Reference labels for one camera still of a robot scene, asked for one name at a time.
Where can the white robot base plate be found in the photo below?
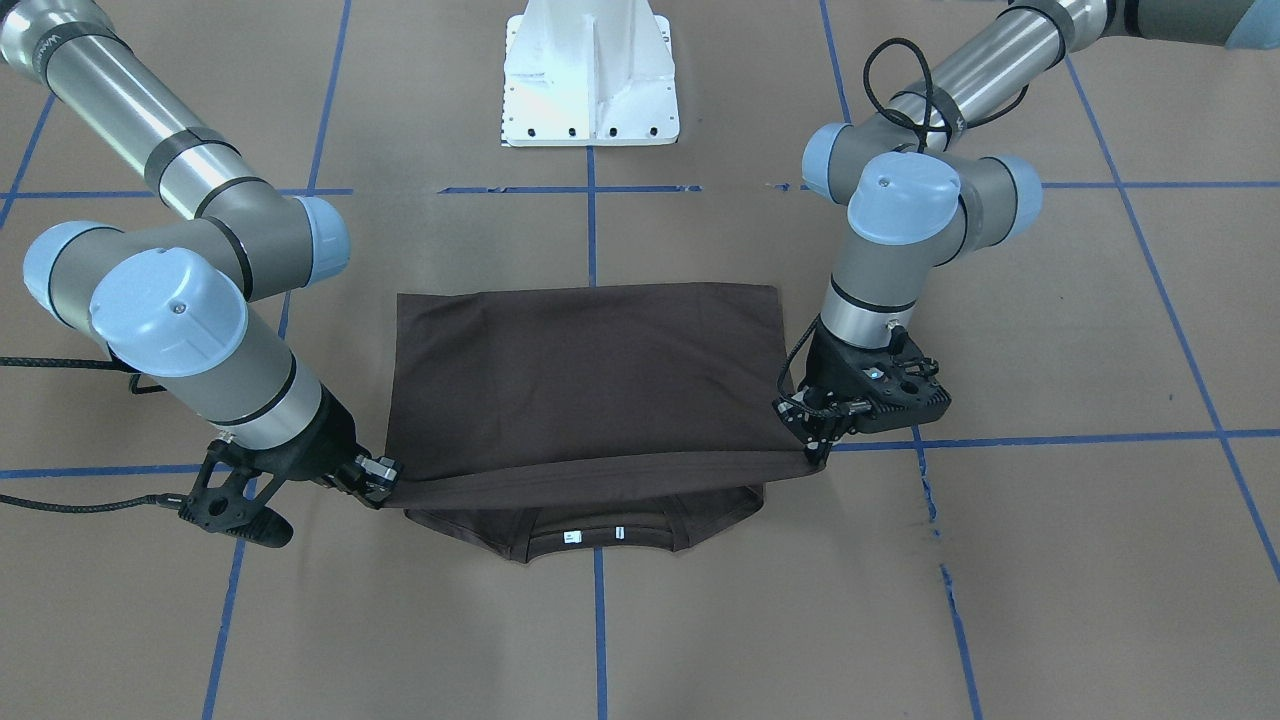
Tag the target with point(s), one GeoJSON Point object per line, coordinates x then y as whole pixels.
{"type": "Point", "coordinates": [589, 73]}

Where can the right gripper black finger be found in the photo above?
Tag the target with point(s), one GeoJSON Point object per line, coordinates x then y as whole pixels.
{"type": "Point", "coordinates": [370, 479]}

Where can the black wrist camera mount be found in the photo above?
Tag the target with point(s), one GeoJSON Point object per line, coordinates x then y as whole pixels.
{"type": "Point", "coordinates": [900, 384]}
{"type": "Point", "coordinates": [225, 509]}

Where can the brown paper table cover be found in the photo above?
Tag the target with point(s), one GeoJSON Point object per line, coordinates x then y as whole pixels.
{"type": "Point", "coordinates": [1090, 533]}

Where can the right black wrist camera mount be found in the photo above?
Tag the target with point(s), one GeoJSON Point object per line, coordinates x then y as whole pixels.
{"type": "Point", "coordinates": [225, 509]}

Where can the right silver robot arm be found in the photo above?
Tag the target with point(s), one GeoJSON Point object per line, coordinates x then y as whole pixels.
{"type": "Point", "coordinates": [175, 302]}

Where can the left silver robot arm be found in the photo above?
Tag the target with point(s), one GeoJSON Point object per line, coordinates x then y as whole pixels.
{"type": "Point", "coordinates": [911, 207]}

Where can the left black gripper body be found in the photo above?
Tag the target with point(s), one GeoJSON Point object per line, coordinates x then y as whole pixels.
{"type": "Point", "coordinates": [822, 371]}

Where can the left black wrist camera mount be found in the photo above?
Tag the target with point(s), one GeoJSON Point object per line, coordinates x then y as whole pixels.
{"type": "Point", "coordinates": [900, 384]}

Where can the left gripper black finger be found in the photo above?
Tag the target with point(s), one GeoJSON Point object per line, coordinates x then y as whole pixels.
{"type": "Point", "coordinates": [818, 428]}

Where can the dark brown t-shirt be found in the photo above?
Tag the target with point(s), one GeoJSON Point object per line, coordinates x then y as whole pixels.
{"type": "Point", "coordinates": [539, 421]}

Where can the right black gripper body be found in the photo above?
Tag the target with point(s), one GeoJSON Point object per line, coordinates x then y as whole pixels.
{"type": "Point", "coordinates": [322, 443]}

